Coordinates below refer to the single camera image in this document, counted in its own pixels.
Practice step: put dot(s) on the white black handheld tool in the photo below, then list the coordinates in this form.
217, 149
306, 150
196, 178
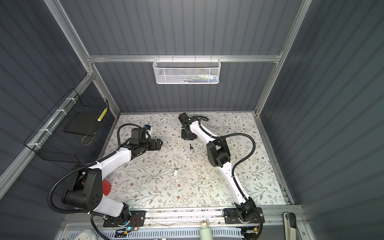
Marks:
290, 226

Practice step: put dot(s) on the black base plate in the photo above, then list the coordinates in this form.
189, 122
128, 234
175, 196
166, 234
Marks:
134, 219
232, 216

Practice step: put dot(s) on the red cup with pens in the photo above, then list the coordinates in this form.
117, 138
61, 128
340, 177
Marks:
106, 187

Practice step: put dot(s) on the aluminium rail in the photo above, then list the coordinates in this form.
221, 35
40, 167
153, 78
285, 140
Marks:
190, 217

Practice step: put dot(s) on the white wire basket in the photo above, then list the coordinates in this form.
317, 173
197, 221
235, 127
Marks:
187, 71

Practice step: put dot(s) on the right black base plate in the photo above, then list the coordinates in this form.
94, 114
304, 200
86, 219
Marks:
232, 216

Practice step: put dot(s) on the black wire basket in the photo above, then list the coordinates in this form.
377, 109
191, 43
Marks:
74, 135

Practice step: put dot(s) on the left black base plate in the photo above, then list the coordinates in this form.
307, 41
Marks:
134, 219

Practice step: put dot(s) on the white rounded device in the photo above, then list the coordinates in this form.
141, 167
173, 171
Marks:
86, 235

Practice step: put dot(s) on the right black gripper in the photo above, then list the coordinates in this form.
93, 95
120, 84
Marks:
183, 136

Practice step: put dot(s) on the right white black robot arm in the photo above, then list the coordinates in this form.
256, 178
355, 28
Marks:
219, 156

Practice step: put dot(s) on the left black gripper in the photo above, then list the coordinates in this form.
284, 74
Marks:
153, 144

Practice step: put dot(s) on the white bottle with red cap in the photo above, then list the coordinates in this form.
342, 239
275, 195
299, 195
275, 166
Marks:
205, 231

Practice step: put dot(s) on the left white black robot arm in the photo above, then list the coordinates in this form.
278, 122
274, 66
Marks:
86, 190

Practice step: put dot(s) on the yellow green marker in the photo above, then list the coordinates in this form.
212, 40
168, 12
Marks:
102, 115

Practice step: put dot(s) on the white slotted cable duct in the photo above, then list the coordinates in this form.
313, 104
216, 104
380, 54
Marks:
218, 233

